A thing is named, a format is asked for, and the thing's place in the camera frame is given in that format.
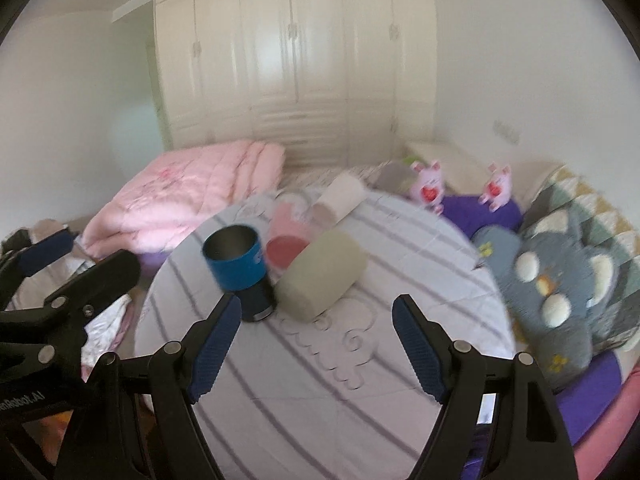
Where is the sage green cup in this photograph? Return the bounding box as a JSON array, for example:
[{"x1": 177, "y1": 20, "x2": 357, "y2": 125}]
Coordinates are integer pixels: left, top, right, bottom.
[{"x1": 274, "y1": 230, "x2": 369, "y2": 322}]

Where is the blue steel cup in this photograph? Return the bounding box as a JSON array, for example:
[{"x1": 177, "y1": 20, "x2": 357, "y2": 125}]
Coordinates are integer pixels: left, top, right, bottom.
[{"x1": 201, "y1": 224, "x2": 279, "y2": 323}]

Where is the cream wardrobe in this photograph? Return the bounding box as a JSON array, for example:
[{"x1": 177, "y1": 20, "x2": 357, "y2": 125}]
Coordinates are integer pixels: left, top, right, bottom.
[{"x1": 152, "y1": 0, "x2": 439, "y2": 168}]

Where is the pink plush toy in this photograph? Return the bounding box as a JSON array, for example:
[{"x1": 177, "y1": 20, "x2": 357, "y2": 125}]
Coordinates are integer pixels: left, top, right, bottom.
[
  {"x1": 410, "y1": 158, "x2": 447, "y2": 215},
  {"x1": 479, "y1": 162, "x2": 514, "y2": 211}
]

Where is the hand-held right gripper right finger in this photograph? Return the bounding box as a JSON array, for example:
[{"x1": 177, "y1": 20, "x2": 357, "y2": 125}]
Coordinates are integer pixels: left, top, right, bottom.
[{"x1": 391, "y1": 294, "x2": 579, "y2": 480}]

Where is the white cup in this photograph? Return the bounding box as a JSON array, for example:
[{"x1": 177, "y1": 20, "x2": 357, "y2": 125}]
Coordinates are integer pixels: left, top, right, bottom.
[{"x1": 312, "y1": 172, "x2": 369, "y2": 225}]

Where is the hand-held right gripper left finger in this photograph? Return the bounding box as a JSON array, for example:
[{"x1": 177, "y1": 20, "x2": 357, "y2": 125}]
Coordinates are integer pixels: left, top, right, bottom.
[{"x1": 60, "y1": 292, "x2": 243, "y2": 480}]

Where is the pink cup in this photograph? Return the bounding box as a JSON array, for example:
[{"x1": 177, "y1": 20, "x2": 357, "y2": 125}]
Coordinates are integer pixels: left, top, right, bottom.
[{"x1": 265, "y1": 202, "x2": 317, "y2": 271}]

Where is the grey cat plush pillow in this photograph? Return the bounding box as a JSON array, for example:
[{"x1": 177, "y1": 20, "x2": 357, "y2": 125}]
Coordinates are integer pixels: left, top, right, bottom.
[{"x1": 472, "y1": 205, "x2": 617, "y2": 392}]

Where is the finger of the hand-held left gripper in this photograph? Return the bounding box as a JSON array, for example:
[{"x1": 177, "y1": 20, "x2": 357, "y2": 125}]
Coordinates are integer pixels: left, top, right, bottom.
[
  {"x1": 0, "y1": 227, "x2": 76, "y2": 311},
  {"x1": 0, "y1": 249, "x2": 142, "y2": 368}
]

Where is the pink folded quilt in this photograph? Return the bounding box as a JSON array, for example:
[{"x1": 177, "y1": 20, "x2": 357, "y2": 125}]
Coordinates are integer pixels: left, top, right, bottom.
[{"x1": 82, "y1": 140, "x2": 287, "y2": 254}]

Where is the light cloth pile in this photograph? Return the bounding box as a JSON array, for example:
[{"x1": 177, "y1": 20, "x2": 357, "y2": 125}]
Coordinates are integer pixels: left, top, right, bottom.
[{"x1": 0, "y1": 217, "x2": 137, "y2": 366}]

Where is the white bedside cabinet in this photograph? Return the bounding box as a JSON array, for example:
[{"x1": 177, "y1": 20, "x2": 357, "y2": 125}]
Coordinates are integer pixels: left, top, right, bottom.
[{"x1": 403, "y1": 140, "x2": 494, "y2": 194}]

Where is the white wall socket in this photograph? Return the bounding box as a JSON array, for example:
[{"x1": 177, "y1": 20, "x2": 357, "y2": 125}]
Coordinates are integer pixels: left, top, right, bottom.
[{"x1": 492, "y1": 118, "x2": 522, "y2": 145}]

